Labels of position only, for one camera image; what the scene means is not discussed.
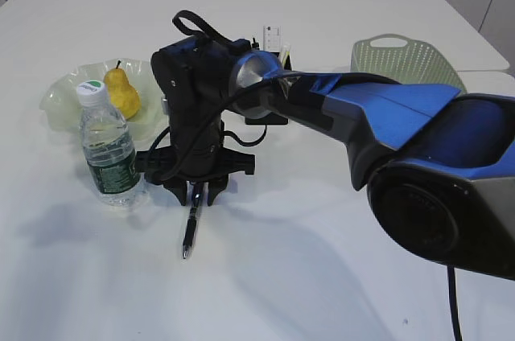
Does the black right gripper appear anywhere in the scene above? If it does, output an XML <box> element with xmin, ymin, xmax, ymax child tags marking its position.
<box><xmin>137</xmin><ymin>37</ymin><xmax>255</xmax><ymax>206</ymax></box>

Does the black pen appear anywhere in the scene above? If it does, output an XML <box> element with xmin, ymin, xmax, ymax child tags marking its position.
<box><xmin>182</xmin><ymin>183</ymin><xmax>204</xmax><ymax>260</ymax></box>

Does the clear water bottle green label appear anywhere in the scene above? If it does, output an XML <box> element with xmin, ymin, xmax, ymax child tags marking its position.
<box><xmin>76</xmin><ymin>80</ymin><xmax>142</xmax><ymax>207</ymax></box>

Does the yellow pear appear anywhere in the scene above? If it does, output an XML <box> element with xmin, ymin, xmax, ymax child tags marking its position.
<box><xmin>104</xmin><ymin>60</ymin><xmax>142</xmax><ymax>120</ymax></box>

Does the yellow utility knife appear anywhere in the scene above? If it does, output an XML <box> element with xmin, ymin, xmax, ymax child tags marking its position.
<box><xmin>278</xmin><ymin>43</ymin><xmax>290</xmax><ymax>66</ymax></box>

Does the clear plastic ruler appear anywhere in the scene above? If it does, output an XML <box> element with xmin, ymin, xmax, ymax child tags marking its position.
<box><xmin>263</xmin><ymin>25</ymin><xmax>282</xmax><ymax>53</ymax></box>

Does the black blue right robot arm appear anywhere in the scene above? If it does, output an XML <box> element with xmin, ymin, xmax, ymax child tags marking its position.
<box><xmin>138</xmin><ymin>36</ymin><xmax>514</xmax><ymax>280</ymax></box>

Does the black square pen holder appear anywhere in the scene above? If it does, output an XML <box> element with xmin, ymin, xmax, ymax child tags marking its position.
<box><xmin>237</xmin><ymin>49</ymin><xmax>290</xmax><ymax>125</ymax></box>

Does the pale green wavy plate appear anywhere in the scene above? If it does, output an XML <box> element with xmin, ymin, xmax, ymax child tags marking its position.
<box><xmin>39</xmin><ymin>58</ymin><xmax>166</xmax><ymax>141</ymax></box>

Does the green woven plastic basket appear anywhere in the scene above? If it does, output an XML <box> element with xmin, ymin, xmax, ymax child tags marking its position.
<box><xmin>350</xmin><ymin>34</ymin><xmax>467</xmax><ymax>95</ymax></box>

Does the silver blue wrist camera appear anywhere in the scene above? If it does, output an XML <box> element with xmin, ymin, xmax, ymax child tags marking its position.
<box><xmin>161</xmin><ymin>97</ymin><xmax>169</xmax><ymax>115</ymax></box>

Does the black cable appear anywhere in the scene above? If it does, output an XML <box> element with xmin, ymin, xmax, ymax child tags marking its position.
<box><xmin>144</xmin><ymin>9</ymin><xmax>464</xmax><ymax>341</ymax></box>

